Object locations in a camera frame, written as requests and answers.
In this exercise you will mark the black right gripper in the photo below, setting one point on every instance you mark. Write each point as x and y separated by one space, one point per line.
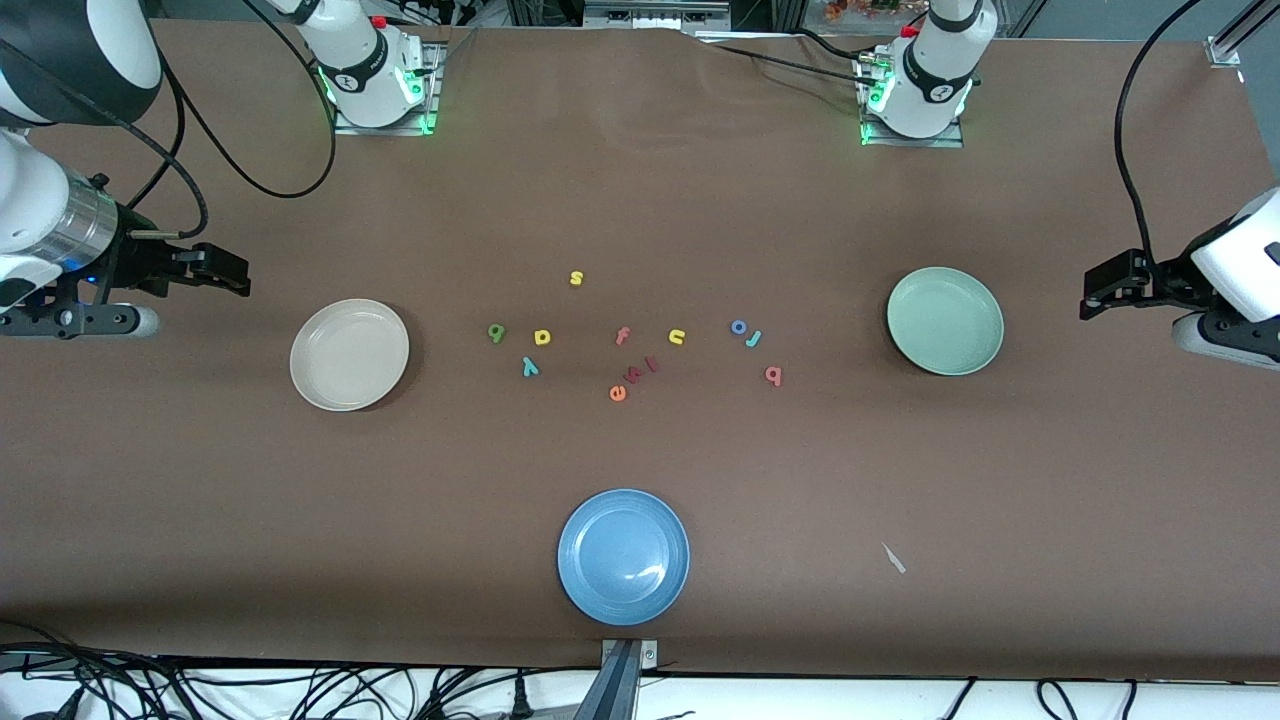
137 262

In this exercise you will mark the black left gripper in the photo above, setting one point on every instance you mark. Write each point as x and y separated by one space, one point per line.
1168 281

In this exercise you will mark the teal letter y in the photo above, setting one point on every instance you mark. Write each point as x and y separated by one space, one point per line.
530 368

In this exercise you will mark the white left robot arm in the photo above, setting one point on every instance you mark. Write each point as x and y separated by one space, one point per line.
935 80

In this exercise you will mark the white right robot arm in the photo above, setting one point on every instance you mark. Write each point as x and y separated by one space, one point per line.
30 210

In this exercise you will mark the beige brown plate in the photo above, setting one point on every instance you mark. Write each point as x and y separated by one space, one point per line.
349 355

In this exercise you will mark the pale green plate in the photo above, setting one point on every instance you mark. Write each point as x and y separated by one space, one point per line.
945 320

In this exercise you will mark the small white paper scrap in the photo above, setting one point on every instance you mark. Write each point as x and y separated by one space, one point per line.
893 558

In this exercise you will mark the orange decoration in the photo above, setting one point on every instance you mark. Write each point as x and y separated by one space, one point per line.
860 8

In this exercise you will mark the black metal rack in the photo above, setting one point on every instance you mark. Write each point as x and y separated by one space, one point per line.
545 10

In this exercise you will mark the brown table cover sheet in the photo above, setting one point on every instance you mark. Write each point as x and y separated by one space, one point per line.
640 200

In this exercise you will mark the blue plate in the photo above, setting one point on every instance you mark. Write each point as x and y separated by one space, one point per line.
623 557

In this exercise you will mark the gray power strip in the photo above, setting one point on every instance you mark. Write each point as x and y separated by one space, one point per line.
655 12

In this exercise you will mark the black power plug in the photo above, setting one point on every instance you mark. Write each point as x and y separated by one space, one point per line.
520 700

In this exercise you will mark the aluminium frame profile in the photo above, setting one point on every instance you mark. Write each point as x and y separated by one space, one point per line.
1225 50

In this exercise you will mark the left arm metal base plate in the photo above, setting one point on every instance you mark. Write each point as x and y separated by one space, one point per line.
940 141

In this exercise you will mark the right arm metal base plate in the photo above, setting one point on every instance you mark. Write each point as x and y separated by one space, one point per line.
425 124

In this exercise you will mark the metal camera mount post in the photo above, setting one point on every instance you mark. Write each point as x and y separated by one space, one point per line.
620 685

